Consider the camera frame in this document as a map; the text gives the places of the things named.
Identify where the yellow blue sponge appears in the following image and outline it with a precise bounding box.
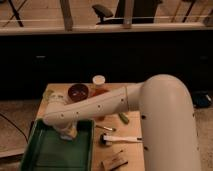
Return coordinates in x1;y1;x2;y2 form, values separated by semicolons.
60;134;77;141

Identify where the wooden block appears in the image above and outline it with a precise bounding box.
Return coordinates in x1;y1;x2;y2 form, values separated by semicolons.
101;150;128;171

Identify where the green plastic tray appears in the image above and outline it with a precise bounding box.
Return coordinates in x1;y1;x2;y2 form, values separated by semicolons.
19;119;94;171

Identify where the green plastic cup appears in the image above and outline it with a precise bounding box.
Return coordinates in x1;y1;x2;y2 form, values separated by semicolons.
43;90;54;102

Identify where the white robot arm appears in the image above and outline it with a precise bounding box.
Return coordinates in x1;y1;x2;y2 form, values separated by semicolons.
43;74;202;171

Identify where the small metal utensil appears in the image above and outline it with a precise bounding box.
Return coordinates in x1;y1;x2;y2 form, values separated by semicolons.
95;125;116;132

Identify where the black office chair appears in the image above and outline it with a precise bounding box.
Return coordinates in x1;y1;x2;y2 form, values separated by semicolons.
92;0;162;25

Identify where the dark red bowl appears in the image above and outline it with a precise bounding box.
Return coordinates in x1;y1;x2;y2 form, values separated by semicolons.
68;83;89;102

